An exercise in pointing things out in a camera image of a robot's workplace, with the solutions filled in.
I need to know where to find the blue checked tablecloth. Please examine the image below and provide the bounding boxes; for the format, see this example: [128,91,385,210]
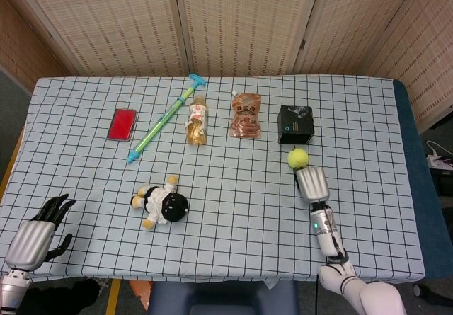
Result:
[0,76,425,283]

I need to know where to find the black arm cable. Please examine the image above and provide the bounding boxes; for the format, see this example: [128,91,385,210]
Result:
[318,201,350,263]

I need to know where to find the woven folding screen panel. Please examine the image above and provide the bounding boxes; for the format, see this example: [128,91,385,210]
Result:
[293,0,431,77]
[0,0,81,95]
[6,0,190,79]
[173,0,323,79]
[364,0,453,135]

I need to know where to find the black-haired plush doll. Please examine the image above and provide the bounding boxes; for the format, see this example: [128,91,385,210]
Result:
[130,175,190,230]

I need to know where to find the green blue water pump toy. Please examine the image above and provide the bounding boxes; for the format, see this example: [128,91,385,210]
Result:
[126,73,207,164]

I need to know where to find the red black flat case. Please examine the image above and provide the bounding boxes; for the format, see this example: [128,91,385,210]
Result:
[106,108,138,142]

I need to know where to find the orange snack pouch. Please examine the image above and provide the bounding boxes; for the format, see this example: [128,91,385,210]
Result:
[228,90,263,139]

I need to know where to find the white floor cable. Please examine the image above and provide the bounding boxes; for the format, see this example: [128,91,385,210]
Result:
[426,139,445,161]

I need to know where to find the small black cardboard box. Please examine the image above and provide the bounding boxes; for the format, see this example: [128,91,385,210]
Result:
[277,105,316,145]

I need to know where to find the blue padded chair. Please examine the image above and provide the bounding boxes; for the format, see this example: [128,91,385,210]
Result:
[147,280,300,315]

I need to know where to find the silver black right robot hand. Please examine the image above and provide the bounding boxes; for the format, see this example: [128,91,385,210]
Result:
[293,166,331,203]

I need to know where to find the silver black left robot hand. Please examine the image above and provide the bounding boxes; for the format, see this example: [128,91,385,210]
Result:
[4,193,77,270]

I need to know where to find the amber tea plastic bottle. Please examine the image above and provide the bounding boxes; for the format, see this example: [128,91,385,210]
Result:
[185,94,208,147]

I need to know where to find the yellow tennis ball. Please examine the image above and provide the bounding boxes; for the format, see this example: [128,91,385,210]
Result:
[287,147,310,169]

